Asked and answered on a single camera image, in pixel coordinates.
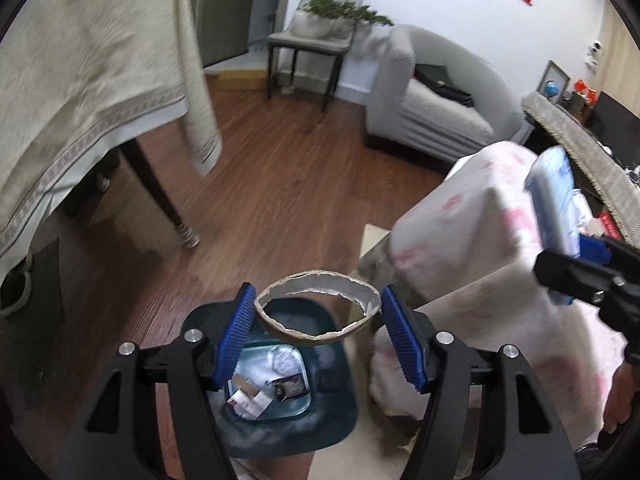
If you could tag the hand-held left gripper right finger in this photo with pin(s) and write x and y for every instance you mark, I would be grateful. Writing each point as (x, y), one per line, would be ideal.
(400, 335)

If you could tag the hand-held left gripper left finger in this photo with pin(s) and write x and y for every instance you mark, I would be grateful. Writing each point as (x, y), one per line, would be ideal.
(235, 330)

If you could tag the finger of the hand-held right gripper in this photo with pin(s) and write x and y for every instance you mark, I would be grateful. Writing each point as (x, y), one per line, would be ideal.
(592, 250)
(575, 272)

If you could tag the large paper ball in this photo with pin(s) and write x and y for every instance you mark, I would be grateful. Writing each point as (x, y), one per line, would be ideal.
(281, 360)

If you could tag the red white card package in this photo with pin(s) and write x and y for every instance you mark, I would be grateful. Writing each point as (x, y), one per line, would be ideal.
(247, 404)

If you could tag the black tissue packet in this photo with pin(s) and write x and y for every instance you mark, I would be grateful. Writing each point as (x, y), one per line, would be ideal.
(287, 387)

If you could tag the dark teal trash bin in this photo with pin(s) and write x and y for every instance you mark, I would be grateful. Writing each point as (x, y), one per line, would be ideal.
(330, 410)

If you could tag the person's right hand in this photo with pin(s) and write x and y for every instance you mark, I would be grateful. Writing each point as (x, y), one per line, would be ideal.
(620, 395)

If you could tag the pink printed tablecloth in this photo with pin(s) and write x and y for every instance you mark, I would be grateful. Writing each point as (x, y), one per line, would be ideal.
(475, 220)

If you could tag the black monitor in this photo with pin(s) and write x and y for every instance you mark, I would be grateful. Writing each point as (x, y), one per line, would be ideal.
(615, 120)

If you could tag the small red flags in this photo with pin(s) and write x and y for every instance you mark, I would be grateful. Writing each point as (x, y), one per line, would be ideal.
(585, 91)

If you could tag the dark wooden table leg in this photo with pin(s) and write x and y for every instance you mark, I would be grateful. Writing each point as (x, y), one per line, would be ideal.
(155, 185)

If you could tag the small blue globe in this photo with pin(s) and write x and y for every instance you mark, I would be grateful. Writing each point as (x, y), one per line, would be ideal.
(551, 88)

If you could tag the dark floor mat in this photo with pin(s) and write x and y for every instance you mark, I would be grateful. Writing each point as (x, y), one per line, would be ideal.
(45, 320)

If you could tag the grey armchair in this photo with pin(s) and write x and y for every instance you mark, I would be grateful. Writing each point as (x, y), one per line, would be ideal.
(440, 125)

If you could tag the beige curtain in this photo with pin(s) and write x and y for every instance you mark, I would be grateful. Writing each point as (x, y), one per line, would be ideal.
(620, 50)

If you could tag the black bag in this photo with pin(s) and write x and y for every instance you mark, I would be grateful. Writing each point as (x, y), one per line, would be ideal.
(442, 85)

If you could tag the dark shoe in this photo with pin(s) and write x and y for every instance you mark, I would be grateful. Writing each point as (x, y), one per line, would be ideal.
(15, 285)

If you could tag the beige patterned tablecloth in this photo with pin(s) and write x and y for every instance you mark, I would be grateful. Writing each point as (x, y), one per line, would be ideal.
(75, 85)

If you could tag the grey dining chair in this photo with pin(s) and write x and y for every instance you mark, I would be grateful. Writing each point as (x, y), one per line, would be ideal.
(310, 42)

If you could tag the grey door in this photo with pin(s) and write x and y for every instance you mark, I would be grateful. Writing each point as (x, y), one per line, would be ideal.
(230, 5)

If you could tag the picture frame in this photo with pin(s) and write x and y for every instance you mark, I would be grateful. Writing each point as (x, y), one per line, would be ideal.
(562, 75)

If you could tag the white security camera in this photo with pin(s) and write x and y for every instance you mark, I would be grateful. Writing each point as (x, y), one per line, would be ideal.
(593, 52)

